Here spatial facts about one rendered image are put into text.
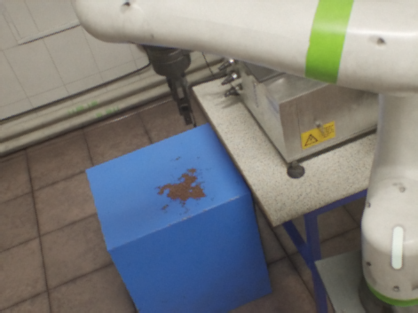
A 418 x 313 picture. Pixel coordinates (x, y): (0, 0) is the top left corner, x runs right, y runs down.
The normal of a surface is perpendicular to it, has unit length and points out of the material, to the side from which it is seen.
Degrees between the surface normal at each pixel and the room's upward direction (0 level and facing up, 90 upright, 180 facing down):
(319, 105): 90
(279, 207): 0
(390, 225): 11
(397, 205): 2
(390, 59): 68
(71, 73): 90
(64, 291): 0
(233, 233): 90
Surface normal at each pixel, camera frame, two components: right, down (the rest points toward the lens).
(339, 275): -0.19, -0.72
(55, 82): 0.33, 0.59
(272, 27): -0.33, 0.00
